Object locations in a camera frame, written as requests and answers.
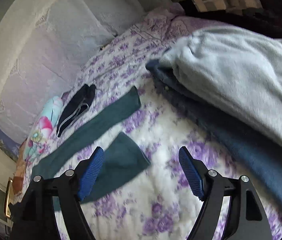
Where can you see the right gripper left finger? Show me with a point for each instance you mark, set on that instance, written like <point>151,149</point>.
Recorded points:
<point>34,216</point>

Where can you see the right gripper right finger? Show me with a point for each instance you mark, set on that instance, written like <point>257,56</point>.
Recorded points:
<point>246,217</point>

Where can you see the teal green pants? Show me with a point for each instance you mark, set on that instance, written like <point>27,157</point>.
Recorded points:
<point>123,161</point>

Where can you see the orange brown pillow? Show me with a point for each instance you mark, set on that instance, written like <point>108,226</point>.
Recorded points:
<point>21,165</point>

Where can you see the folded blue jeans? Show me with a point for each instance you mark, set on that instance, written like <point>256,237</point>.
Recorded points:
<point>260,155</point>

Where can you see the blue patterned cloth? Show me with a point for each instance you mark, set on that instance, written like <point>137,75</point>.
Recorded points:
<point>9,147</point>

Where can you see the purple floral bedspread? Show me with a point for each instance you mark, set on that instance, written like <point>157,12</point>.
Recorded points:
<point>158,203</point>

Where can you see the folded floral quilt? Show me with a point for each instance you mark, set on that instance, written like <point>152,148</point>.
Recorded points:
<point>42,129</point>

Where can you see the folded black pants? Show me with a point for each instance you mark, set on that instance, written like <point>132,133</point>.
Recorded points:
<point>78,105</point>

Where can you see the folded grey sweatpants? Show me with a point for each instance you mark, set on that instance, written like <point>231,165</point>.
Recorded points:
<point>234,69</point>

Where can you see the white lace covered headboard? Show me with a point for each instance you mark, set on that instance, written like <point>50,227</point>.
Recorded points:
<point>44,44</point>

